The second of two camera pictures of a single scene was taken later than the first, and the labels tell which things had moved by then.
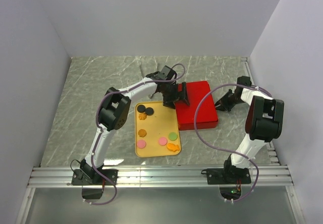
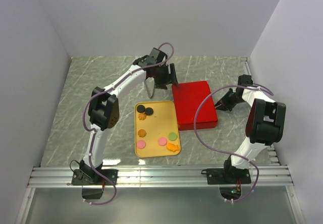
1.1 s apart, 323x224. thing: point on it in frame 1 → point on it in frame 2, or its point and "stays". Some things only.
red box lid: (207, 111) stays
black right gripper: (224, 106) stays
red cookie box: (201, 125) stays
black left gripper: (181, 95) → (169, 78)
